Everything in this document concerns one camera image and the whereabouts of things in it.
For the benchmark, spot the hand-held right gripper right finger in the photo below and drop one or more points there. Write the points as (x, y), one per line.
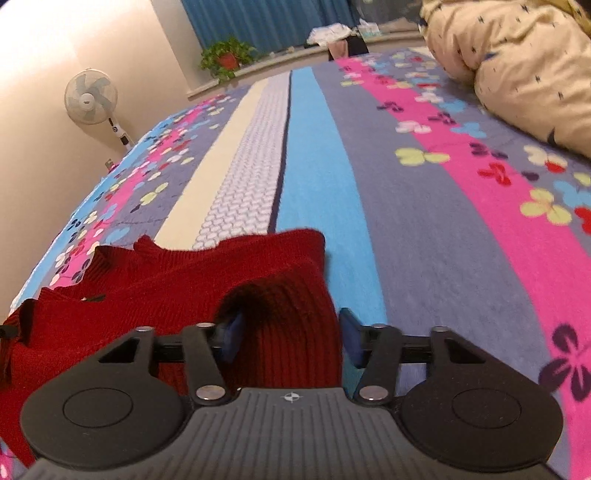
(352, 339)

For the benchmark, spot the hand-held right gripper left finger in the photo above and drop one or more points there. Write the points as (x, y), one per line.
(231, 336)

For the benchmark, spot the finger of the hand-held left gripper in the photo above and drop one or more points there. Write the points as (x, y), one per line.
(6, 331)

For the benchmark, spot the red knitted sweater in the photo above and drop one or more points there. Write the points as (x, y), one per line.
(161, 304)

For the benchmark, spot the floral striped fleece blanket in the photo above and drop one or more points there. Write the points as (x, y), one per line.
(392, 207)

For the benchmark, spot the white standing fan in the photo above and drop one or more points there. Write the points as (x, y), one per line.
(90, 98)

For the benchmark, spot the potted green plant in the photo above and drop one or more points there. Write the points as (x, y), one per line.
(227, 56)

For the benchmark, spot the pink and black bag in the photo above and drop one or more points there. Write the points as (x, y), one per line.
(347, 47)

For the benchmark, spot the white crumpled cloth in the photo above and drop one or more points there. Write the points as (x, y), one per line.
(328, 34)

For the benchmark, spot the blue curtain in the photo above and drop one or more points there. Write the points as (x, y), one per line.
(258, 23)

